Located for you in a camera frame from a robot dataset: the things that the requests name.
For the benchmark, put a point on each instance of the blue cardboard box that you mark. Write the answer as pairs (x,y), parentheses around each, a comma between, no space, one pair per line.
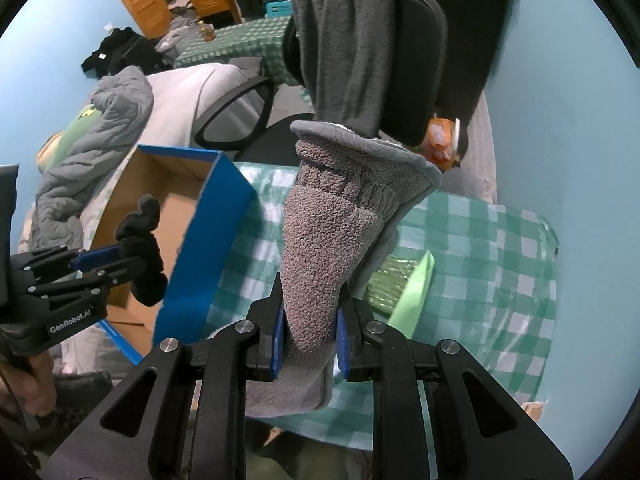
(215,240)

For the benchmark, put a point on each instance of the pile of grey clothes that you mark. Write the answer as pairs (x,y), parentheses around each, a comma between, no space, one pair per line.
(175,35)

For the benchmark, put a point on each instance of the light green cloth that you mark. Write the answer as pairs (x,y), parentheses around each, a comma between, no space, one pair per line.
(415,295)

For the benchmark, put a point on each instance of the green plush toy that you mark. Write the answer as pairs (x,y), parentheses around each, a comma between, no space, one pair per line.
(75,127)

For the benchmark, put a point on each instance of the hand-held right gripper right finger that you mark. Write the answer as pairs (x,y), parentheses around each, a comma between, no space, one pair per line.
(342,347)

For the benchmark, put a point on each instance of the grey fleece slipper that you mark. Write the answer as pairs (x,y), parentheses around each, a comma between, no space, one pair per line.
(320,245)

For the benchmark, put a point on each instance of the pile of black clothes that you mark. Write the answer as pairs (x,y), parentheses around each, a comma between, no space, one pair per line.
(120,50)

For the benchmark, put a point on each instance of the dark grey fleece garment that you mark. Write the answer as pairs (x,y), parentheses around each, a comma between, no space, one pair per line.
(350,50)

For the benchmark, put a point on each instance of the teal crate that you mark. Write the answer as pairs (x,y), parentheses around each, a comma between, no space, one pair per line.
(277,9)

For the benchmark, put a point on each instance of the green sparkly pad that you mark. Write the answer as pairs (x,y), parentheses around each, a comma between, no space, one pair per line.
(387,285)

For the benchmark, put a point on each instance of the yellow drink bottle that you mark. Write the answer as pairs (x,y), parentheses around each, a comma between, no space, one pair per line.
(206,32)

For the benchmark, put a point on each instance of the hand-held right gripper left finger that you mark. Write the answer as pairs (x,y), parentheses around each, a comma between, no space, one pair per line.
(276,332)

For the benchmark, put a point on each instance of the black sock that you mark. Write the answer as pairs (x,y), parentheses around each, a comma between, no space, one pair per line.
(145,265)

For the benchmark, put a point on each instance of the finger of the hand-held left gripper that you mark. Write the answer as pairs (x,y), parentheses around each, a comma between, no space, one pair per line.
(95,258)
(100,281)

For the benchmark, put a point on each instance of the beige rug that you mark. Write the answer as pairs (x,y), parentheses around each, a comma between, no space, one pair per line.
(480,160)

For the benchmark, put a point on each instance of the orange snack packet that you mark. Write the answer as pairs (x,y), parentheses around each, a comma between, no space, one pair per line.
(440,142)

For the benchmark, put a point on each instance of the grey duvet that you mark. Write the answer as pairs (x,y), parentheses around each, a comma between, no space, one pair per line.
(100,130)

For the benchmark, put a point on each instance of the person's left hand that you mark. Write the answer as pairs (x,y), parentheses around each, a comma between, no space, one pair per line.
(30,390)

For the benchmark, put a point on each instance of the small grey cloth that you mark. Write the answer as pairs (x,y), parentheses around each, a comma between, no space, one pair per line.
(247,66)

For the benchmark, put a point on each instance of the dark cloth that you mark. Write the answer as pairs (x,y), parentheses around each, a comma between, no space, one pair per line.
(480,25)

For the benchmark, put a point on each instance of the black office chair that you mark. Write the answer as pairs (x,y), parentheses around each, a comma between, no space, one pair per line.
(420,60)

